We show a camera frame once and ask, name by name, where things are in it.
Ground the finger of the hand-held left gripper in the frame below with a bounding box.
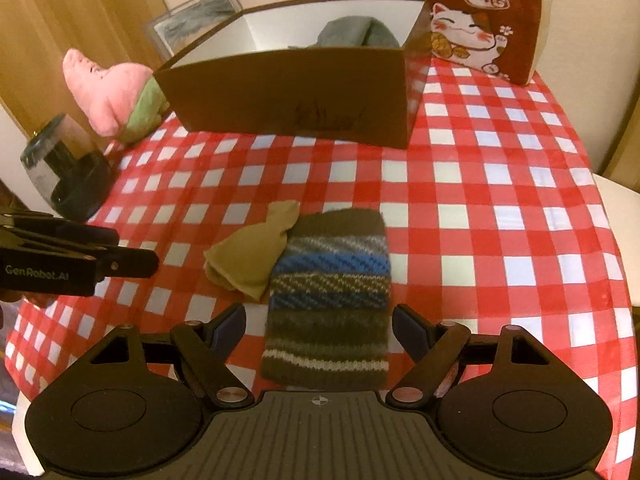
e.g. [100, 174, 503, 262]
[0, 214, 121, 253]
[75, 244, 161, 281]

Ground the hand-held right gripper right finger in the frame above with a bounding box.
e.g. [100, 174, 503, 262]
[386, 304, 549, 409]

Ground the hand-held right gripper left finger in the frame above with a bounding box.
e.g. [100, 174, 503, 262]
[75, 302, 254, 409]

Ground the olive sock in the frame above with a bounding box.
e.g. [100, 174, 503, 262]
[202, 200, 302, 304]

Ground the striped knit sock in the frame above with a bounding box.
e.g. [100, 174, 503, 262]
[260, 207, 393, 392]

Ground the brown cardboard box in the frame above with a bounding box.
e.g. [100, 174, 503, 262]
[152, 0, 433, 151]

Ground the grey knit hat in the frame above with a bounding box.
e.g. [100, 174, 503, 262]
[287, 16, 401, 51]

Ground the clear jar with dark base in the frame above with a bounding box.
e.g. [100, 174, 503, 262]
[20, 113, 113, 222]

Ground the pink star plush toy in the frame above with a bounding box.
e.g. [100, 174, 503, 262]
[62, 48, 171, 145]

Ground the red checkered tablecloth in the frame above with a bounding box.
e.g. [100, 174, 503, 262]
[2, 55, 636, 480]

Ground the wooden door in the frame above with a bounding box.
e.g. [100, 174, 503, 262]
[0, 0, 168, 131]

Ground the red lucky cat cushion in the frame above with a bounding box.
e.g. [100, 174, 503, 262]
[392, 0, 555, 87]

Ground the silver picture frame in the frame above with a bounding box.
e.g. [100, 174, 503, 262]
[144, 0, 244, 58]

